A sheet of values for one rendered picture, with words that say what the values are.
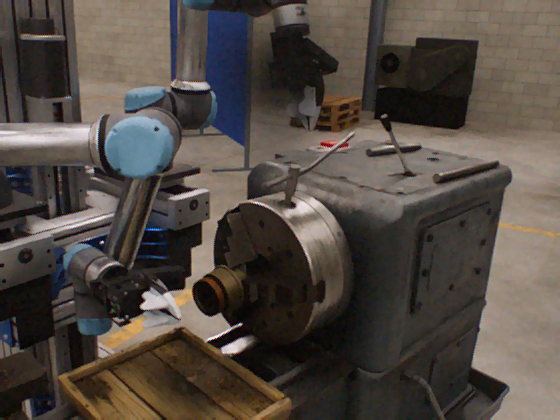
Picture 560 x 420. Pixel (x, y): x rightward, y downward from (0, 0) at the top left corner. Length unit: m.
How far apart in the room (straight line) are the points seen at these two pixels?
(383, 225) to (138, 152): 0.50
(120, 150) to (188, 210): 0.54
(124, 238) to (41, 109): 0.43
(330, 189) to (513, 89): 9.98
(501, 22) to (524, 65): 0.88
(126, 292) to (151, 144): 0.28
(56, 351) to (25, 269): 0.51
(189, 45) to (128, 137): 0.63
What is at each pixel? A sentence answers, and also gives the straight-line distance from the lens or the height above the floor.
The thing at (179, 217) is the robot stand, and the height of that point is 1.06.
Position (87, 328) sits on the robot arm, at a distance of 1.27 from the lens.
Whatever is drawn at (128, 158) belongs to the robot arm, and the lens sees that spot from 1.06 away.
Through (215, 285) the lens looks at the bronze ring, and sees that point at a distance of 1.06.
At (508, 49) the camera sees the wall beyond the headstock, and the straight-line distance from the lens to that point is 11.10.
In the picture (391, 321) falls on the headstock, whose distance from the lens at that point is 1.22.
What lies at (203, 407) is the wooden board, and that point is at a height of 0.89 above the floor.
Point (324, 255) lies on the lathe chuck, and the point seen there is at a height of 1.16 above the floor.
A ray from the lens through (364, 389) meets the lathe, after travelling 1.29.
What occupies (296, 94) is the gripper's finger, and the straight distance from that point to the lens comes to 1.21.
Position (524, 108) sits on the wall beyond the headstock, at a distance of 11.11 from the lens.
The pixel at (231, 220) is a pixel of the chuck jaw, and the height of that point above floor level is 1.19.
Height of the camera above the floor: 1.58
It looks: 19 degrees down
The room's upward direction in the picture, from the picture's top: 3 degrees clockwise
